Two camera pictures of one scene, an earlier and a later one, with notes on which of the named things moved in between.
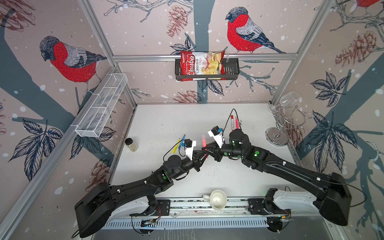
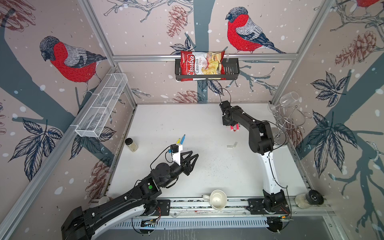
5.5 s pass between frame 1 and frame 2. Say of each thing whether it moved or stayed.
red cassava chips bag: stayed
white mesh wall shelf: stayed
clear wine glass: stayed
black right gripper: moved
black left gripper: moved
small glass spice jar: stayed
